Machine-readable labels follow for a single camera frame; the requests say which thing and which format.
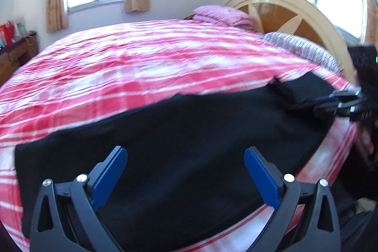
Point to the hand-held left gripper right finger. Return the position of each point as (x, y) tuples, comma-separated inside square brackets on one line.
[(261, 178)]

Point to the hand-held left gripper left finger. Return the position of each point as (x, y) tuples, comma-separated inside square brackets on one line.
[(110, 175)]

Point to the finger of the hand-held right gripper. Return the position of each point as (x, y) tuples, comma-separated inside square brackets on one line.
[(342, 95), (327, 110)]

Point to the black pants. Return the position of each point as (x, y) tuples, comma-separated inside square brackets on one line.
[(192, 137)]

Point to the person's right hand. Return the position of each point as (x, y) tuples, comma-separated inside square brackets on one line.
[(366, 141)]

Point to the striped pillow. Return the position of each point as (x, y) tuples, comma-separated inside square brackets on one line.
[(307, 48)]

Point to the cream and wooden headboard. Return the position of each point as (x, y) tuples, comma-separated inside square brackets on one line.
[(310, 13)]

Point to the dark clothing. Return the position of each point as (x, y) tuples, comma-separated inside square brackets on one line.
[(360, 225)]

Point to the bed with red plaid sheet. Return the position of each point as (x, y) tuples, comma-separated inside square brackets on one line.
[(147, 63)]

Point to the pink folded blanket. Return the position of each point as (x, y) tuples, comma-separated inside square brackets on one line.
[(221, 14)]

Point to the wooden desk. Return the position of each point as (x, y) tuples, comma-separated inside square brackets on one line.
[(17, 57)]

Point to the white bag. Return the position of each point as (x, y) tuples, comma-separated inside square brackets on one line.
[(20, 29)]

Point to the red paper bag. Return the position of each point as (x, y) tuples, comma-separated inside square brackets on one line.
[(7, 33)]

